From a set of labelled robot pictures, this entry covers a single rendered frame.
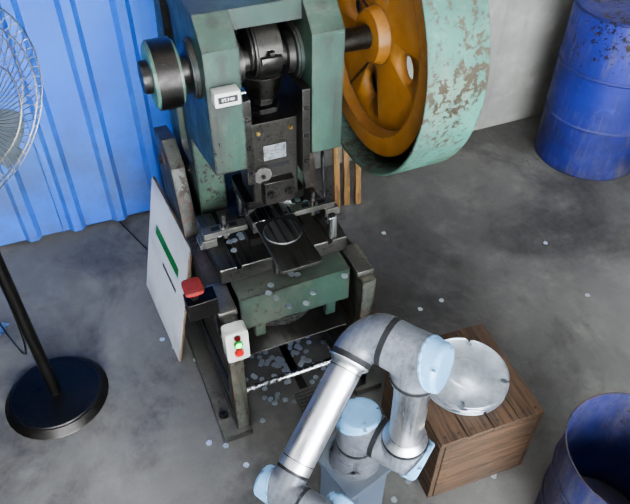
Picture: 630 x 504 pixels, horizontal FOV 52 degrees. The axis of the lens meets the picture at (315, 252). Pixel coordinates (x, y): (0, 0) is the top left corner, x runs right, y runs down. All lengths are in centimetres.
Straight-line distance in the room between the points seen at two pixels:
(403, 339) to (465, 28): 77
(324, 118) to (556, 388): 151
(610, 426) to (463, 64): 130
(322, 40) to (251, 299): 83
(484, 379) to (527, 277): 105
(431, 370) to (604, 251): 221
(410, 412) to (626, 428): 102
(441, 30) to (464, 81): 15
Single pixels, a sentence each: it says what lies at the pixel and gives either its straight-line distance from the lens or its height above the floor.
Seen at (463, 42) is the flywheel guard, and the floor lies 147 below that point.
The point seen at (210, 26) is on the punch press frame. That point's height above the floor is 148.
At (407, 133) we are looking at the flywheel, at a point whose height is 116.
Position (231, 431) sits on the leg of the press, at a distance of 252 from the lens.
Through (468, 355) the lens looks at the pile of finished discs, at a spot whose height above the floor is 39.
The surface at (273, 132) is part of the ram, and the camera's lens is 192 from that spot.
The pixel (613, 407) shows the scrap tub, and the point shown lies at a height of 41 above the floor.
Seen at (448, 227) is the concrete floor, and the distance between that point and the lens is 338.
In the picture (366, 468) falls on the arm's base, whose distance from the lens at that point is 190.
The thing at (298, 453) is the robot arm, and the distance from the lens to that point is 144.
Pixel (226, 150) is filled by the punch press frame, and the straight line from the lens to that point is 184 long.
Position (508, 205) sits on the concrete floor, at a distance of 361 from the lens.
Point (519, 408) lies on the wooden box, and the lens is 228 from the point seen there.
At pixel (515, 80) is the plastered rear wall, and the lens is 416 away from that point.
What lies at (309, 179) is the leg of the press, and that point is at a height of 69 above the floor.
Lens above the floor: 216
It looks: 43 degrees down
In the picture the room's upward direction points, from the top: 1 degrees clockwise
